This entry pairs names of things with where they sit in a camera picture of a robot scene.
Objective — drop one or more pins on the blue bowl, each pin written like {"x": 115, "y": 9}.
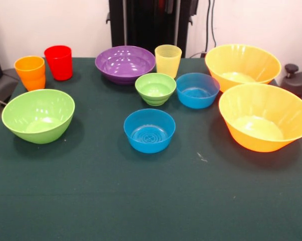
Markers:
{"x": 197, "y": 98}
{"x": 149, "y": 133}

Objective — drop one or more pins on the yellow cup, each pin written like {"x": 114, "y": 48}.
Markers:
{"x": 168, "y": 62}

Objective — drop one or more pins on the small green bowl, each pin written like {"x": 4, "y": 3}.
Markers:
{"x": 155, "y": 88}

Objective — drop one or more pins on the purple bowl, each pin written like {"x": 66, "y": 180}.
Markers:
{"x": 124, "y": 65}

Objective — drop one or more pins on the dark green table cloth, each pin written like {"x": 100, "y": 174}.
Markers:
{"x": 141, "y": 188}

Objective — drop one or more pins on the large orange bowl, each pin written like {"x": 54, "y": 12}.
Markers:
{"x": 261, "y": 120}
{"x": 242, "y": 62}

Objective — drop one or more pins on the red cup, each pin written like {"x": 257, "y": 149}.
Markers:
{"x": 58, "y": 62}

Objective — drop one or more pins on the large green bowl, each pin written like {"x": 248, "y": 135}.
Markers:
{"x": 38, "y": 118}

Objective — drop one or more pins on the orange cup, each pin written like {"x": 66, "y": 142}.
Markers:
{"x": 30, "y": 72}

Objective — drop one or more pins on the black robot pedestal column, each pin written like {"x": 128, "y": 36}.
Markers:
{"x": 146, "y": 25}

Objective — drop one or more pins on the black pedestal foot with knob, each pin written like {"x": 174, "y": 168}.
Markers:
{"x": 297, "y": 80}

